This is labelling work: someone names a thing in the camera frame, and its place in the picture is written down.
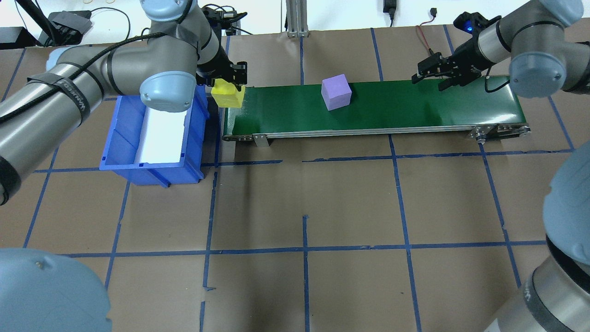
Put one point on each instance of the yellow foam cube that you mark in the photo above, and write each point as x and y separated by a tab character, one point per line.
228	97

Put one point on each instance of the purple foam cube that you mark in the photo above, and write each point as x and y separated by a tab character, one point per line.
336	92

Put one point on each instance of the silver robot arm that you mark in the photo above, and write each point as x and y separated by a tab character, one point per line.
138	60
534	69

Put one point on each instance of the green conveyor belt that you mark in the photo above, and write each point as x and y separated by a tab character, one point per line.
392	106

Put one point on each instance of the white foam pad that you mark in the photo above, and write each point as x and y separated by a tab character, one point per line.
161	136

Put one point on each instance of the black plug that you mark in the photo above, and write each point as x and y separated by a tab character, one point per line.
390	7

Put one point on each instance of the white side desk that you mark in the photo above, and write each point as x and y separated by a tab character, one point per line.
345	14

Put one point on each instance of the blue plastic storage bin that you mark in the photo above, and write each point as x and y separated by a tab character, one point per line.
122	147

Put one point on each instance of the grey device on stand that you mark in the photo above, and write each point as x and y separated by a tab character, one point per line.
69	23

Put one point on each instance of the black stand pole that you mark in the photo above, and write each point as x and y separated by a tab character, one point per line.
39	20

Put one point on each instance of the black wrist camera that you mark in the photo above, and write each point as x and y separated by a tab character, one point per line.
226	18
474	23

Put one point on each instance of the aluminium profile post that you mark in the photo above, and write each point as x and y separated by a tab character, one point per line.
298	16

